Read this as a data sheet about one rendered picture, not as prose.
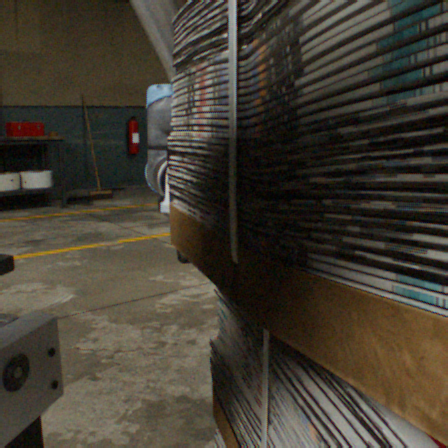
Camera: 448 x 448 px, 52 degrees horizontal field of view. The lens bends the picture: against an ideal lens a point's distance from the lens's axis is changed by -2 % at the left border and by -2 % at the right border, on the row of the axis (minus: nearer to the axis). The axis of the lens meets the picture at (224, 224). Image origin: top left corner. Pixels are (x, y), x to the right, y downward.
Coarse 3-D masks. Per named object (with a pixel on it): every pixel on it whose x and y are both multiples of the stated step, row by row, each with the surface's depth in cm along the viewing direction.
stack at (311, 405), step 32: (224, 320) 51; (224, 352) 51; (256, 352) 41; (288, 352) 32; (224, 384) 50; (256, 384) 41; (288, 384) 33; (320, 384) 28; (256, 416) 40; (288, 416) 34; (320, 416) 28; (352, 416) 24; (384, 416) 21
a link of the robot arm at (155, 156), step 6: (150, 150) 81; (156, 150) 80; (162, 150) 80; (150, 156) 82; (156, 156) 81; (162, 156) 80; (150, 162) 82; (156, 162) 80; (150, 168) 82; (150, 174) 82; (150, 180) 82; (150, 186) 85; (156, 192) 85
